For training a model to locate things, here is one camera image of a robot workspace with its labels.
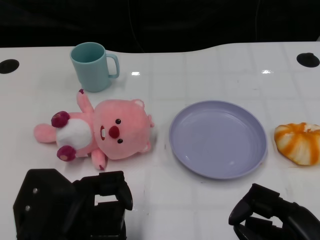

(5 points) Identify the orange white striped bread toy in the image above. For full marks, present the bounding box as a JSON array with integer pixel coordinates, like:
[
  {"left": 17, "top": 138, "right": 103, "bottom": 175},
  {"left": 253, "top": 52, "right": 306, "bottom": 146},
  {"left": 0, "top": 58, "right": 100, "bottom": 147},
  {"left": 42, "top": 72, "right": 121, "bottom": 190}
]
[{"left": 274, "top": 122, "right": 320, "bottom": 166}]

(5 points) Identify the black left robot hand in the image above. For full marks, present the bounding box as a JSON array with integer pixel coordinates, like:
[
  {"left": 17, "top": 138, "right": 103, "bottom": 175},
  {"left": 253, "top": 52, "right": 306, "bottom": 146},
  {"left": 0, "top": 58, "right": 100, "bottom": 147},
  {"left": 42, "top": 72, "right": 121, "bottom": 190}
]
[{"left": 12, "top": 168, "right": 134, "bottom": 240}]

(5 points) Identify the lavender plastic plate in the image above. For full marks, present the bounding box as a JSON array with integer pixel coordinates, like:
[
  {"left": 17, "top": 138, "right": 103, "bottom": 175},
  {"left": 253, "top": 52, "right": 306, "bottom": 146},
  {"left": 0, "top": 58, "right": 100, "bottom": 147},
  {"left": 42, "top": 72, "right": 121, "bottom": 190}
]
[{"left": 168, "top": 100, "right": 268, "bottom": 181}]

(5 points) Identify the black round table grommet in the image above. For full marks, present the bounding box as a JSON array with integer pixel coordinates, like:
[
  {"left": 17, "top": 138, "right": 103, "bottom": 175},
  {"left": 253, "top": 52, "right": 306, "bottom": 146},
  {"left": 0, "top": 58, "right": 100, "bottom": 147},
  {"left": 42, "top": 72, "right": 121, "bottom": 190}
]
[
  {"left": 0, "top": 59, "right": 20, "bottom": 75},
  {"left": 296, "top": 52, "right": 320, "bottom": 68}
]

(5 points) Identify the pink plush beaver doll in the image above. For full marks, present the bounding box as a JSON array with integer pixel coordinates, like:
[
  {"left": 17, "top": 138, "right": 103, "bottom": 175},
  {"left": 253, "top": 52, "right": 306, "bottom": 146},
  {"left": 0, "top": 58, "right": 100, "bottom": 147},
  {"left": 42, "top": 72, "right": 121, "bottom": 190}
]
[{"left": 33, "top": 88, "right": 156, "bottom": 171}]

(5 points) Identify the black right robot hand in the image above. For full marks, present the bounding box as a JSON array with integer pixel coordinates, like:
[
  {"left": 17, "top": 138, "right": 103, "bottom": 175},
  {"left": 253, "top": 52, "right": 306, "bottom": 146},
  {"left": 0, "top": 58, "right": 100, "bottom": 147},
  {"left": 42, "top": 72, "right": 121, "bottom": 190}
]
[{"left": 228, "top": 183, "right": 320, "bottom": 240}]

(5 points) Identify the light blue plastic mug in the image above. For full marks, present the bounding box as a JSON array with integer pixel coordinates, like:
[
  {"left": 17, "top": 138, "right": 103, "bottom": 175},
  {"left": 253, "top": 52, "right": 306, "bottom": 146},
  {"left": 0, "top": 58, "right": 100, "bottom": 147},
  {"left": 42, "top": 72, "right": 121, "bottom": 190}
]
[{"left": 69, "top": 42, "right": 121, "bottom": 93}]

